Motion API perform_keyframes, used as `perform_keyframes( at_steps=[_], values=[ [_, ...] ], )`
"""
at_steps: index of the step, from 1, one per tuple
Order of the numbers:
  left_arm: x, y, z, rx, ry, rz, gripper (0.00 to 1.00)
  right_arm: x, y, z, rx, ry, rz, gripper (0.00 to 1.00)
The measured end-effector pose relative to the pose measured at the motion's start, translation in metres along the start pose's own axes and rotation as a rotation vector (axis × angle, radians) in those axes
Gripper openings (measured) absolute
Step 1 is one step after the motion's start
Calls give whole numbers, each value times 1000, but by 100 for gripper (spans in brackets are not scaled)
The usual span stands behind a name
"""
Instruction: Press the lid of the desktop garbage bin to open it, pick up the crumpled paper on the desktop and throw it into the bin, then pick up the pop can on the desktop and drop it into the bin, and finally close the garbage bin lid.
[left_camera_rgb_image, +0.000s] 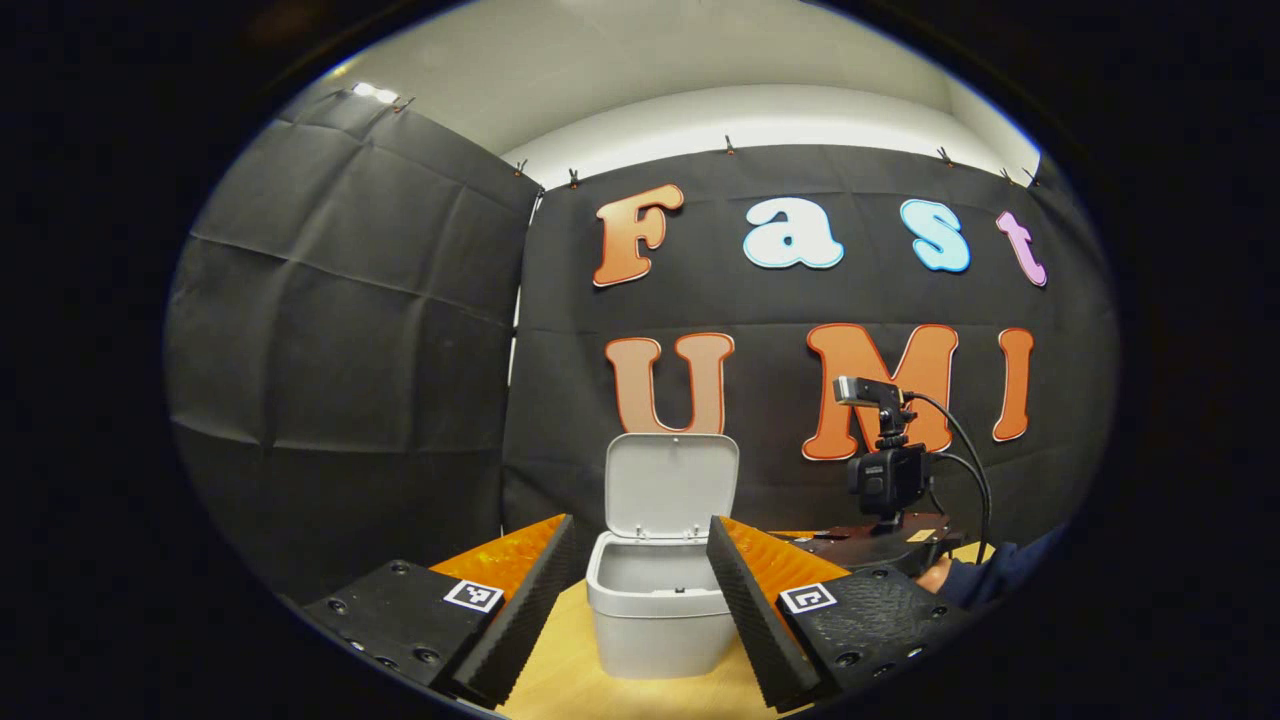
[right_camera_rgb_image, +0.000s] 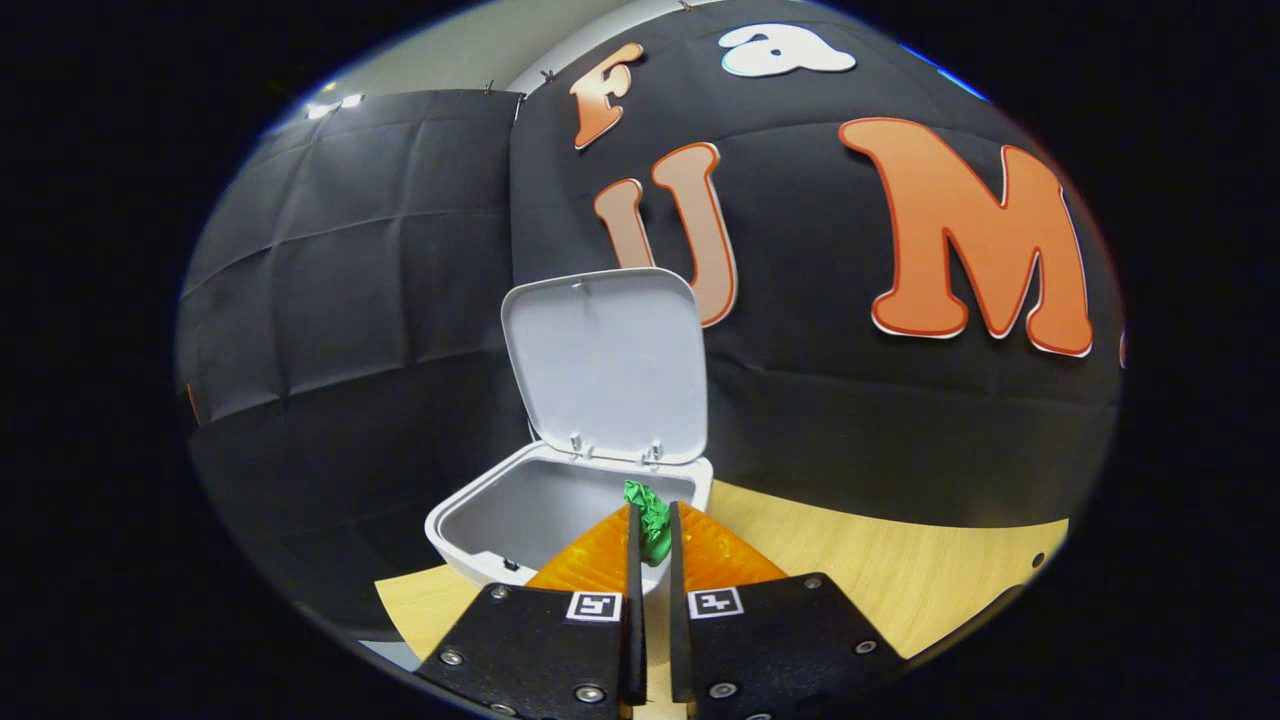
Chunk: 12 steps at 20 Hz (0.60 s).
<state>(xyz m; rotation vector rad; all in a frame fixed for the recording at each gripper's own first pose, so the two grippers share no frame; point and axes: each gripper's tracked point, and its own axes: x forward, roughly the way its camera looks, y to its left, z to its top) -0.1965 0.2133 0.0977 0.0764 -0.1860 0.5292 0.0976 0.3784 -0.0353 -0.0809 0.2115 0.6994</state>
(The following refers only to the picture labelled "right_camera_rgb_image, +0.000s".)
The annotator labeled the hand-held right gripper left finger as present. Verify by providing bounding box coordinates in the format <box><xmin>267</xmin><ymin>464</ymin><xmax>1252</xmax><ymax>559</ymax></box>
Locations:
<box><xmin>415</xmin><ymin>505</ymin><xmax>649</xmax><ymax>720</ymax></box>

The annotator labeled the white desktop garbage bin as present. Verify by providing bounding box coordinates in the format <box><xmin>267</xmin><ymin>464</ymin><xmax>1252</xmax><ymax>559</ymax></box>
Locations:
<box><xmin>425</xmin><ymin>267</ymin><xmax>715</xmax><ymax>589</ymax></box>

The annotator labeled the wooden desktop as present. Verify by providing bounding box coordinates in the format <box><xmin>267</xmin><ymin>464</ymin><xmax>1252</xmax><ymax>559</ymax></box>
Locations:
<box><xmin>375</xmin><ymin>480</ymin><xmax>1071</xmax><ymax>720</ymax></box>

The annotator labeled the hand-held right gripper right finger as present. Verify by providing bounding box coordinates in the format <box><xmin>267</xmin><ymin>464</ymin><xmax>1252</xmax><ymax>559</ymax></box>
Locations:
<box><xmin>668</xmin><ymin>500</ymin><xmax>906</xmax><ymax>720</ymax></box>

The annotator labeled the green paper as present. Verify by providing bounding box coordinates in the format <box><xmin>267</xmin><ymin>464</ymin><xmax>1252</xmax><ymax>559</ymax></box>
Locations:
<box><xmin>623</xmin><ymin>480</ymin><xmax>673</xmax><ymax>567</ymax></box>

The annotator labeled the black backdrop cloth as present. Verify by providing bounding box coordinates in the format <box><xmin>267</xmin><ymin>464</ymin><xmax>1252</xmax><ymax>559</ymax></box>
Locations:
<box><xmin>178</xmin><ymin>0</ymin><xmax>1126</xmax><ymax>641</ymax></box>

